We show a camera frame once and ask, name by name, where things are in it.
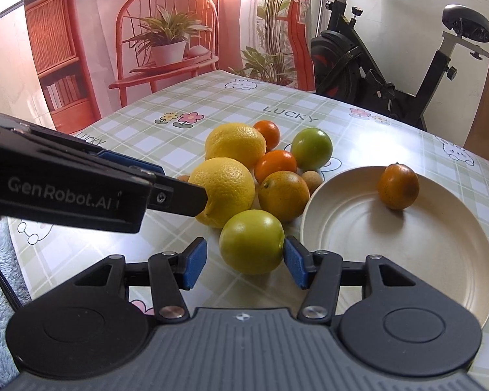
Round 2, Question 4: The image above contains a green-yellow round fruit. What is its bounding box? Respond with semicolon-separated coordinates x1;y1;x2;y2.
219;209;284;275

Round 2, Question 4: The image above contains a dark orange persimmon fruit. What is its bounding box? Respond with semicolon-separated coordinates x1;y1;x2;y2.
377;163;420;210

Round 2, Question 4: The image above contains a black exercise bike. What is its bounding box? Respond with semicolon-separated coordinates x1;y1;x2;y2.
311;0;489;131

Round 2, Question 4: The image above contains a pink room backdrop poster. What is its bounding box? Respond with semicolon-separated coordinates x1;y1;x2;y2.
24;0;314;133

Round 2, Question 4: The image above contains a small brown longan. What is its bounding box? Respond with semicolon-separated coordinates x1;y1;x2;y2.
301;170;323;194

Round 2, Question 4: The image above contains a far small orange tangerine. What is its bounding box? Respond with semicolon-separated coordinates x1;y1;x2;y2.
253;120;281;152

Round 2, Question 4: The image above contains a large orange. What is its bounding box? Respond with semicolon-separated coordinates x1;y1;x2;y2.
258;170;310;223

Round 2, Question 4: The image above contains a beige round plate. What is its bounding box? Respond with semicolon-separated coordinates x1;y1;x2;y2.
299;166;489;324

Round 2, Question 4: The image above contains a green round fruit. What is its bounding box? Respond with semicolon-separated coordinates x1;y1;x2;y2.
290;127;333;171

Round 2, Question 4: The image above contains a small orange tangerine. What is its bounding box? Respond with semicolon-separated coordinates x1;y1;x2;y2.
253;120;281;152
254;150;298;184

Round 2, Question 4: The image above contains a large yellow lemon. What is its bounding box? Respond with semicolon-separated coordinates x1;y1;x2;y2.
188;157;255;229

